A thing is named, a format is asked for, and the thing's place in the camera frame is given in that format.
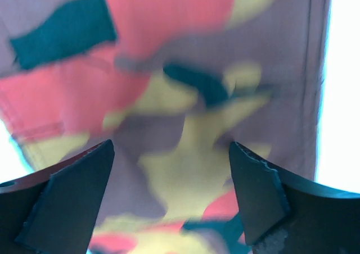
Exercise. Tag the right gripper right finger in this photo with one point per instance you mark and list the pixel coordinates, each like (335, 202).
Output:
(282, 212)

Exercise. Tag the orange camouflage trousers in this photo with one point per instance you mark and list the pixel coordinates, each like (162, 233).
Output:
(172, 83)

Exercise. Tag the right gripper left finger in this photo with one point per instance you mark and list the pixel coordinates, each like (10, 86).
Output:
(54, 210)

